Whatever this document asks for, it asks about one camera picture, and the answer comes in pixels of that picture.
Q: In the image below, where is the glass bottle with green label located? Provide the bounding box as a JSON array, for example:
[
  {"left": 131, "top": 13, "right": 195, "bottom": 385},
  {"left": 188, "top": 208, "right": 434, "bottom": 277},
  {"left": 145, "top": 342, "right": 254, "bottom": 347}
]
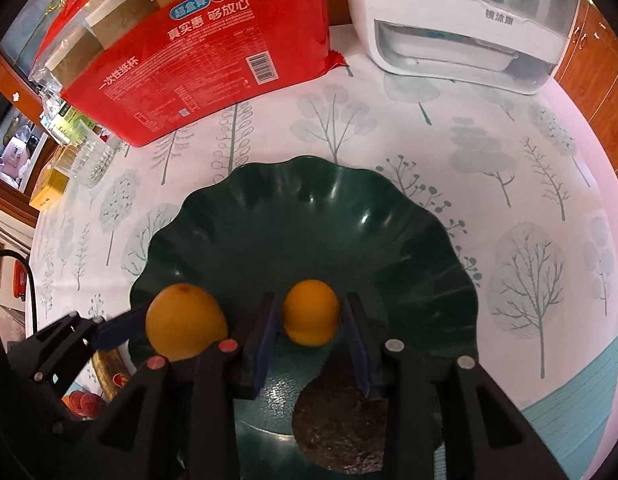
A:
[{"left": 39, "top": 102, "right": 97, "bottom": 148}]

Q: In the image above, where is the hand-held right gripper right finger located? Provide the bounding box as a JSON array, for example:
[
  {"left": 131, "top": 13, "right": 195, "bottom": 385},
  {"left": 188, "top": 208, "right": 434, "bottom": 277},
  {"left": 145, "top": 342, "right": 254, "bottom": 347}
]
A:
[{"left": 345, "top": 292, "right": 564, "bottom": 480}]

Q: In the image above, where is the wooden side cabinet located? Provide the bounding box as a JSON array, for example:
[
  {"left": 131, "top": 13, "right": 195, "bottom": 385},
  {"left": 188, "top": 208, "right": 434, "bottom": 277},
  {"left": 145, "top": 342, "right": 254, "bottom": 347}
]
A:
[{"left": 554, "top": 0, "right": 618, "bottom": 186}]

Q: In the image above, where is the dark green scalloped plate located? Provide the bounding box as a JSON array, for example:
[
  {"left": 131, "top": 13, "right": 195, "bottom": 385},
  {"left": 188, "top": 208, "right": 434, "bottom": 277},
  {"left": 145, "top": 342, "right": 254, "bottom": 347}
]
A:
[{"left": 128, "top": 156, "right": 480, "bottom": 476}]

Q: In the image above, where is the long golden brown snack stick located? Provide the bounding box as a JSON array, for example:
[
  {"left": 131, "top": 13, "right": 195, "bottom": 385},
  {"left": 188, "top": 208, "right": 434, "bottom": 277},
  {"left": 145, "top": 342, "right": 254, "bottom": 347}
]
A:
[{"left": 93, "top": 347, "right": 136, "bottom": 402}]

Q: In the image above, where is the dark brown avocado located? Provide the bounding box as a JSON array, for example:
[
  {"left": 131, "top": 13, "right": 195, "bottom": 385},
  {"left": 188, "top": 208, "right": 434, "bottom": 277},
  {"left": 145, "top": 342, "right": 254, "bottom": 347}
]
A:
[{"left": 291, "top": 360, "right": 391, "bottom": 476}]

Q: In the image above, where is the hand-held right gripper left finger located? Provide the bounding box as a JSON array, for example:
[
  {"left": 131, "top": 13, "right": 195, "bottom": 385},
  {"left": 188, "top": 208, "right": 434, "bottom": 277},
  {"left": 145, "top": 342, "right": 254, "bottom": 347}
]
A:
[{"left": 92, "top": 292, "right": 280, "bottom": 480}]

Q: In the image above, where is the white countertop sterilizer appliance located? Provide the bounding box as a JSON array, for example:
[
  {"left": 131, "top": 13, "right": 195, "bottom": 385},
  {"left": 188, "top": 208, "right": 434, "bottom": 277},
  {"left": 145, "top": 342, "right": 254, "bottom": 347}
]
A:
[{"left": 346, "top": 0, "right": 584, "bottom": 96}]

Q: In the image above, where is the small orange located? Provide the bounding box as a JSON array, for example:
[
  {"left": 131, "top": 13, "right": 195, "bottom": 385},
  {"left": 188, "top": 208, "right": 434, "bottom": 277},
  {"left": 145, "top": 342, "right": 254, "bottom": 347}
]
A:
[{"left": 282, "top": 280, "right": 341, "bottom": 347}]

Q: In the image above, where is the large yellow orange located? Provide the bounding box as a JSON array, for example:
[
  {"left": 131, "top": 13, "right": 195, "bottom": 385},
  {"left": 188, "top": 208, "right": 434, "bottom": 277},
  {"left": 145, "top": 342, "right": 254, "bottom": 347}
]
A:
[{"left": 146, "top": 283, "right": 229, "bottom": 362}]

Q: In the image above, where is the red paper cup package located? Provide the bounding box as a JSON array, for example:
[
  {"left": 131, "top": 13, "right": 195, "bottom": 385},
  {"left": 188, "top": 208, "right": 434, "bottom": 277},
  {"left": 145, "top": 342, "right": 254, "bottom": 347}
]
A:
[{"left": 28, "top": 0, "right": 349, "bottom": 148}]

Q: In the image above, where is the yellow tin box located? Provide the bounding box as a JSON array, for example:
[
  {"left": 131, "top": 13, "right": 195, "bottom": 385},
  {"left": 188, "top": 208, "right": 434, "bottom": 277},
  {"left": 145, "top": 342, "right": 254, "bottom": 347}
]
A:
[{"left": 28, "top": 157, "right": 72, "bottom": 211}]

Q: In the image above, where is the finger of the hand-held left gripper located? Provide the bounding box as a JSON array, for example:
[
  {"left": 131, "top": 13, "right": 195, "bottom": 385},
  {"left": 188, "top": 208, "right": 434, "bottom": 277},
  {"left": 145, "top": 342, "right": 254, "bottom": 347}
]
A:
[{"left": 9, "top": 305, "right": 152, "bottom": 387}]

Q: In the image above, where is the ribbed clear glass jar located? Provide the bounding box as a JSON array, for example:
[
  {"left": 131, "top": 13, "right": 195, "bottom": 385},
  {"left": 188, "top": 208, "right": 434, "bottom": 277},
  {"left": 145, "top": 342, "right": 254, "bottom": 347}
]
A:
[{"left": 72, "top": 132, "right": 121, "bottom": 190}]

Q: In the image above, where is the black cable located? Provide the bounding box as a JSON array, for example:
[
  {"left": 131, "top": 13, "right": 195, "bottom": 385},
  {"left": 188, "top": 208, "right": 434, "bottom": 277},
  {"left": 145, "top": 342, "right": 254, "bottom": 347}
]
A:
[{"left": 0, "top": 251, "right": 41, "bottom": 333}]

